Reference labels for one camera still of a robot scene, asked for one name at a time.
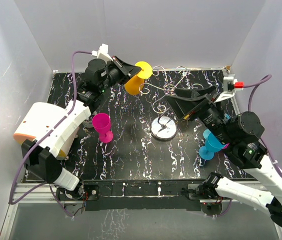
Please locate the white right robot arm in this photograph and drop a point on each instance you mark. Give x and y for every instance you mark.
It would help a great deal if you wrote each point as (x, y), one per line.
(241, 135)

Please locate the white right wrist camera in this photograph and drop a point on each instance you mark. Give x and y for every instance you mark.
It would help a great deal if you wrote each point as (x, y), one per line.
(230, 86)

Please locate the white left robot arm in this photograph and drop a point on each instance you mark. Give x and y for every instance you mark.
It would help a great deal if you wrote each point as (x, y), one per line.
(53, 126)

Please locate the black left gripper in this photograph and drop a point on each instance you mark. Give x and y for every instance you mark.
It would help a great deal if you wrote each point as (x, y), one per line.
(126, 70)

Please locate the orange wine glass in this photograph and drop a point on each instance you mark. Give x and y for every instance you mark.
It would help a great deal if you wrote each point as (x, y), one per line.
(136, 83)

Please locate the white orange appliance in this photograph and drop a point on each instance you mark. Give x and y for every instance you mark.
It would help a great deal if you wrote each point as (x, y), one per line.
(38, 121)

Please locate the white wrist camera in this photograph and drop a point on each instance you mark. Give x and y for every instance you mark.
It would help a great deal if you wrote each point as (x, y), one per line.
(230, 86)
(102, 53)

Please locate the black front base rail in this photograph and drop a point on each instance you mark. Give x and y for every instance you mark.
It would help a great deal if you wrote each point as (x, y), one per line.
(143, 194)

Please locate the blue wine glass front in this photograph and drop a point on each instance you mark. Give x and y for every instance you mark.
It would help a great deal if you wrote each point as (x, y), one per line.
(212, 146)

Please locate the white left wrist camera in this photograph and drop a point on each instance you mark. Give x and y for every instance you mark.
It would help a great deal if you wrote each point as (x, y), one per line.
(102, 53)

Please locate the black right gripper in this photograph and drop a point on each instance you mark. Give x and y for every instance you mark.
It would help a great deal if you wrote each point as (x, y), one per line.
(191, 107)

